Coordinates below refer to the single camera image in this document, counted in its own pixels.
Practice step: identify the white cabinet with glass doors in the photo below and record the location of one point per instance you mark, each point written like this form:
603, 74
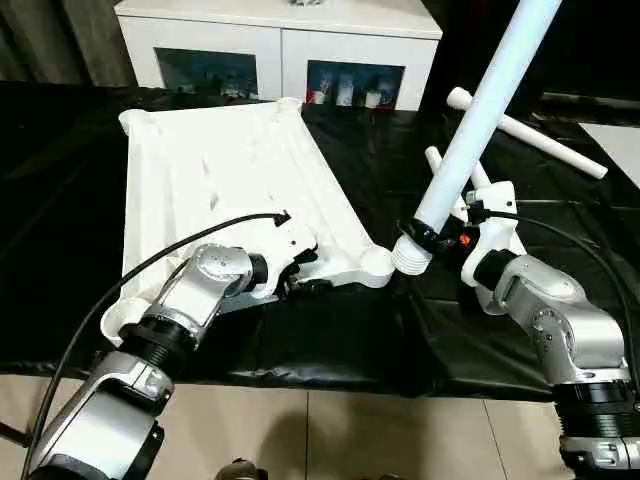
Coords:
270, 30

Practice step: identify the flat white board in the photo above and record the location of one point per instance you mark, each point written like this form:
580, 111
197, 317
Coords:
615, 140

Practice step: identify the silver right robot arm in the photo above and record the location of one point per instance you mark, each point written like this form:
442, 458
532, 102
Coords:
560, 320

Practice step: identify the small grey object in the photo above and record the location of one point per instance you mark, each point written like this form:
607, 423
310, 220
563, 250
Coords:
307, 2

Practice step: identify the black work mat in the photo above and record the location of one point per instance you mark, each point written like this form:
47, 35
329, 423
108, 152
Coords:
60, 200

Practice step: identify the white plastic table leg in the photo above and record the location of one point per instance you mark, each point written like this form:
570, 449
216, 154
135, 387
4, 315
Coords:
550, 145
480, 175
480, 120
433, 160

